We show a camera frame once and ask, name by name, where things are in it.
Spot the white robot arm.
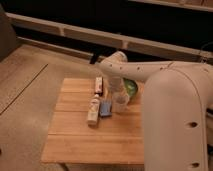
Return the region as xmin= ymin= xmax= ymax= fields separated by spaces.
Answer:
xmin=99 ymin=51 xmax=213 ymax=171

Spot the green ceramic bowl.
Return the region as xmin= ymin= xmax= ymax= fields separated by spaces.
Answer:
xmin=123 ymin=78 xmax=138 ymax=100

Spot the white and red box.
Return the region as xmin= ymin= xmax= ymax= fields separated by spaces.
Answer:
xmin=95 ymin=77 xmax=103 ymax=94

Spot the blue sponge block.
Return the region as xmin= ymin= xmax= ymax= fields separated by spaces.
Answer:
xmin=100 ymin=100 xmax=112 ymax=117

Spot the white lotion bottle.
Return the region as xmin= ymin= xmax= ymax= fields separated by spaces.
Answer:
xmin=87 ymin=94 xmax=100 ymax=126

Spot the wooden table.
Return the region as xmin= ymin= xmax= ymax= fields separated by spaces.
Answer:
xmin=41 ymin=78 xmax=144 ymax=165

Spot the grey cabinet corner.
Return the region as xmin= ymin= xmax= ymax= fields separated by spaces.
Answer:
xmin=0 ymin=4 xmax=20 ymax=61

